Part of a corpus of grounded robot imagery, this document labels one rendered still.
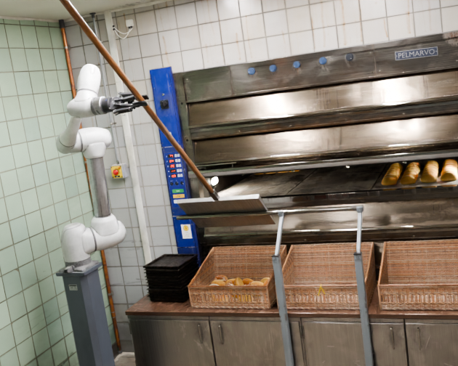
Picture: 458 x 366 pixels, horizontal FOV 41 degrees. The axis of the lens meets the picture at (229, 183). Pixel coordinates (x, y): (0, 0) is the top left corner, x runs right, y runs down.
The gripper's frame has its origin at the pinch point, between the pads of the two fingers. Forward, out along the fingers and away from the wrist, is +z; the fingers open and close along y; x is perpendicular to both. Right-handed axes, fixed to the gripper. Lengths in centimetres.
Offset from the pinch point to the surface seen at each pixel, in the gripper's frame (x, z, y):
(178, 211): -145, -49, -15
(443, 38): -84, 138, -89
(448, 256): -166, 133, 15
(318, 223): -155, 52, -7
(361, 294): -128, 87, 53
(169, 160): -121, -50, -44
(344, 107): -105, 77, -62
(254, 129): -113, 15, -58
